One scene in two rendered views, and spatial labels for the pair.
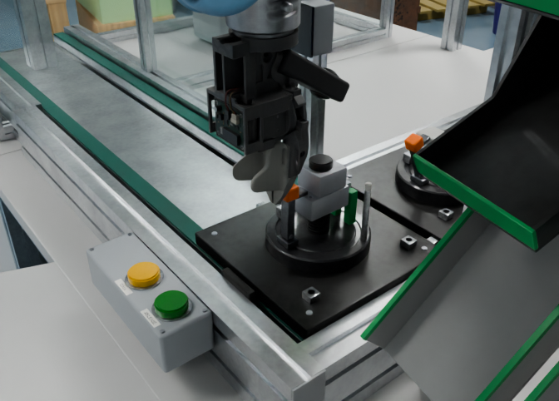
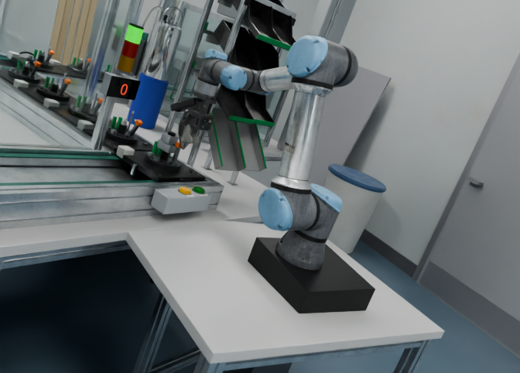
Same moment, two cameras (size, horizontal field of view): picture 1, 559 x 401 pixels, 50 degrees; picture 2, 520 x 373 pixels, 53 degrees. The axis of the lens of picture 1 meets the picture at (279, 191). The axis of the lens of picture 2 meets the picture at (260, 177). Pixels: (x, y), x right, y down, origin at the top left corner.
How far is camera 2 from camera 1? 205 cm
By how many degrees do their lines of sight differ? 99
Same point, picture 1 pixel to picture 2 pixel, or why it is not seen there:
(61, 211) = (78, 225)
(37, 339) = (181, 239)
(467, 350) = (226, 156)
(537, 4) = not seen: hidden behind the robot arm
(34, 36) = not seen: outside the picture
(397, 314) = (217, 158)
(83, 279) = (142, 226)
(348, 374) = not seen: hidden behind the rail
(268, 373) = (216, 189)
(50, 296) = (155, 234)
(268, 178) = (195, 138)
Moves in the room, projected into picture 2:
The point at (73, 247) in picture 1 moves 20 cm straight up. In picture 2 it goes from (116, 226) to (135, 165)
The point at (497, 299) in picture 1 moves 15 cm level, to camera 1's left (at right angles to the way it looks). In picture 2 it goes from (221, 144) to (228, 155)
